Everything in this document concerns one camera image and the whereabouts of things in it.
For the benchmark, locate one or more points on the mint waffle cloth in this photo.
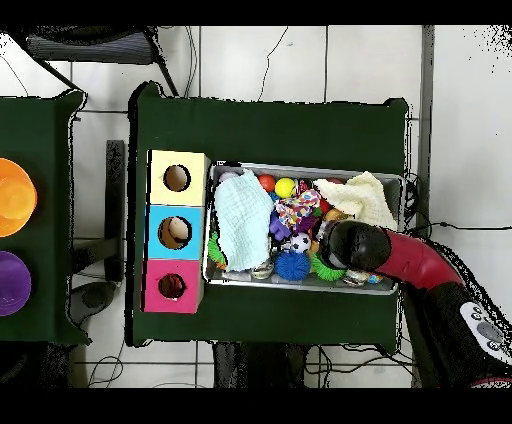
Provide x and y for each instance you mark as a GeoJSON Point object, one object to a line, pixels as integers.
{"type": "Point", "coordinates": [244, 220]}

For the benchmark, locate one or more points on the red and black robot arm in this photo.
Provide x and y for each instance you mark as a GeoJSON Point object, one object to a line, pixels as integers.
{"type": "Point", "coordinates": [416, 260]}

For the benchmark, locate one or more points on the wooden box with three holes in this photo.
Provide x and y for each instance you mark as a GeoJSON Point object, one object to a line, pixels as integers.
{"type": "Point", "coordinates": [198, 192]}

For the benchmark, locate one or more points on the silver mesh bin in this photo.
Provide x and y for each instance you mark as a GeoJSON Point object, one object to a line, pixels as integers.
{"type": "Point", "coordinates": [300, 284]}

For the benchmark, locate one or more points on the orange smooth ball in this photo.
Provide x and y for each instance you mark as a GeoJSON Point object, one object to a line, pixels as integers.
{"type": "Point", "coordinates": [266, 182]}

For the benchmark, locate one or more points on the yellow smooth ball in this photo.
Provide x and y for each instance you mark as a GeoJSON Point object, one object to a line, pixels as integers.
{"type": "Point", "coordinates": [285, 187]}

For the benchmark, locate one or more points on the colourful polka dot cloth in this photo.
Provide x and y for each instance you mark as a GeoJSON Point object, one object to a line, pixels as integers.
{"type": "Point", "coordinates": [298, 208]}

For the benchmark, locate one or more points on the black and white soccer ball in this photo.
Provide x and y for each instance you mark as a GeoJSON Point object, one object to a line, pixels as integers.
{"type": "Point", "coordinates": [300, 242]}

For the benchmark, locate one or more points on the green spiky ball with eyes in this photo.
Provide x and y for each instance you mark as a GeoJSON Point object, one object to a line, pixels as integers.
{"type": "Point", "coordinates": [216, 250]}

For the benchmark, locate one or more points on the blue spiky ball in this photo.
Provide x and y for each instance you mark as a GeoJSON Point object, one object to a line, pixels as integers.
{"type": "Point", "coordinates": [292, 264]}

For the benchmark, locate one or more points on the dark green tablecloth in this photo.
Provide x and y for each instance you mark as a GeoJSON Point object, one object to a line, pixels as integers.
{"type": "Point", "coordinates": [260, 128]}

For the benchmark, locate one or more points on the plain green spiky ball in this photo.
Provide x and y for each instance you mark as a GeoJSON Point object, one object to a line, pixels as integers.
{"type": "Point", "coordinates": [324, 272]}

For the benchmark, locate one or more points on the cream waffle cloth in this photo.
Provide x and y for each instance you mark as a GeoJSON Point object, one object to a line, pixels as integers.
{"type": "Point", "coordinates": [360, 198]}

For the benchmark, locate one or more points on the green side table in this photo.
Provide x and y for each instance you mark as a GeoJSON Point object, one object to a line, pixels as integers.
{"type": "Point", "coordinates": [44, 280]}

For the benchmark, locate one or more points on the black chair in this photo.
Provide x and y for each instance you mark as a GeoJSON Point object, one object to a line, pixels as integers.
{"type": "Point", "coordinates": [92, 46]}

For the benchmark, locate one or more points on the orange plastic bowl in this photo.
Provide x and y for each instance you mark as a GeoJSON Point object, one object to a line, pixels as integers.
{"type": "Point", "coordinates": [14, 198]}

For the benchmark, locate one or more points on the purple object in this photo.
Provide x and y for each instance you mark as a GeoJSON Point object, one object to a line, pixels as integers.
{"type": "Point", "coordinates": [12, 284]}

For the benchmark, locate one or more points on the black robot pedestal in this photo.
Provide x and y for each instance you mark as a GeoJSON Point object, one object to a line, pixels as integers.
{"type": "Point", "coordinates": [256, 364]}

